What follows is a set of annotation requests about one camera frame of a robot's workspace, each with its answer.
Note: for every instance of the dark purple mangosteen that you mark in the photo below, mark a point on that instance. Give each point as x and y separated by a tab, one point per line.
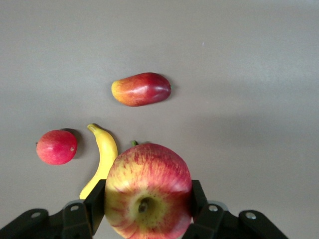
134	143

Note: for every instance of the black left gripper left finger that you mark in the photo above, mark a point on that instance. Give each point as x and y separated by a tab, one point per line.
77	219

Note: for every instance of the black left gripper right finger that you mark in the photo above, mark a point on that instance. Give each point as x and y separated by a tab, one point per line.
214	216

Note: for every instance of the yellow banana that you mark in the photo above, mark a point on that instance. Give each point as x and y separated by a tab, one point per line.
106	154

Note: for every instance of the red yellow striped apple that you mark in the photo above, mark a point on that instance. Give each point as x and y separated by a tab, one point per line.
148	190

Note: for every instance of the red yellow mango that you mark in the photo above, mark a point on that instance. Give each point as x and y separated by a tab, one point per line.
142	89

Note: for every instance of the pink red round fruit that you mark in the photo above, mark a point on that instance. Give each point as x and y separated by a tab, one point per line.
56	147

